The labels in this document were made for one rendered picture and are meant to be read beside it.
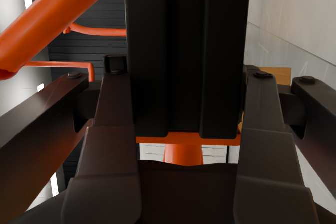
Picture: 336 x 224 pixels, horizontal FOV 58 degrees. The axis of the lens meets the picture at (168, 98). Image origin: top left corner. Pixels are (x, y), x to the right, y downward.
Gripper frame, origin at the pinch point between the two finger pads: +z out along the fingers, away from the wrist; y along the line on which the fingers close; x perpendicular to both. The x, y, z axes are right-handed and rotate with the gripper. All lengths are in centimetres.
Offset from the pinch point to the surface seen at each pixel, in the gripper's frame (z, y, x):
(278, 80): 149, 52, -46
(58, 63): 807, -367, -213
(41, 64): 806, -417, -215
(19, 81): 825, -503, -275
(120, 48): 1041, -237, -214
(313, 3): 295, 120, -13
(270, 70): 151, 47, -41
